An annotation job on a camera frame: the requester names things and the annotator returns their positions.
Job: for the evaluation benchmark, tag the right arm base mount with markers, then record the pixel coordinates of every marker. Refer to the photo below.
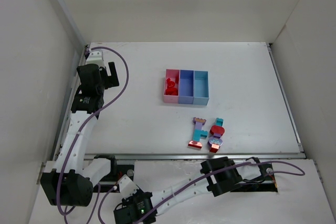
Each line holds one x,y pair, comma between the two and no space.
264,184

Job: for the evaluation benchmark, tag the aluminium frame rail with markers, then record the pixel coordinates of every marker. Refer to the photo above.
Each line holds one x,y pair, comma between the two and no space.
77,59

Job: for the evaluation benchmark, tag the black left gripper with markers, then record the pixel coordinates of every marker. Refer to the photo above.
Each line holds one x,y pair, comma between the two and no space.
112,74

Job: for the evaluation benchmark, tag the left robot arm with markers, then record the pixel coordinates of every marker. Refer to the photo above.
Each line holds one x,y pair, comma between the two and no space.
69,183

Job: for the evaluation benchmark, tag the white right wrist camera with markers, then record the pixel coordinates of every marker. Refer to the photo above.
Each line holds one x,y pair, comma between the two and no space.
127,187

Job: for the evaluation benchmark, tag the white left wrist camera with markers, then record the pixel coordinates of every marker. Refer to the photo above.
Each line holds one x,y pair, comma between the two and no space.
95,57

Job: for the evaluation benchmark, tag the pink bin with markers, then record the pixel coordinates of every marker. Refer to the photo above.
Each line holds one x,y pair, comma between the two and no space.
173,74

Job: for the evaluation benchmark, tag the teal red purple lego stack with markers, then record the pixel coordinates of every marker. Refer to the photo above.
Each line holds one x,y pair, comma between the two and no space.
215,139

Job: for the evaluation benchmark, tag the light blue bin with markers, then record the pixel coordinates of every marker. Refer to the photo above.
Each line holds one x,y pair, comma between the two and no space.
201,90

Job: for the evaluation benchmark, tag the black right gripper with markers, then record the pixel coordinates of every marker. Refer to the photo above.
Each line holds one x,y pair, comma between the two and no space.
121,215

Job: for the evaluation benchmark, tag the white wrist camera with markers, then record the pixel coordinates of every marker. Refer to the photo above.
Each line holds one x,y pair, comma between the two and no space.
127,187
95,57

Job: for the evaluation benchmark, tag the red legos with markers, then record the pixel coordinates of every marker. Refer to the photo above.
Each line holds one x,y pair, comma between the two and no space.
171,87

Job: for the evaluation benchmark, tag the dark blue bin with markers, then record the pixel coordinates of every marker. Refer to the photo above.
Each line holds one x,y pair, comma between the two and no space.
186,87

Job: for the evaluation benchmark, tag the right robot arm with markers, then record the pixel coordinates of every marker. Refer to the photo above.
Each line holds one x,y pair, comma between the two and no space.
216,176

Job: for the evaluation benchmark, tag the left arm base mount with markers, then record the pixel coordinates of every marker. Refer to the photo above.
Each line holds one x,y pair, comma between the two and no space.
117,170

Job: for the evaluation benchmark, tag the purple teal red lego column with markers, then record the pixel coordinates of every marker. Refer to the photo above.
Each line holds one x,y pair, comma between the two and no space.
198,133

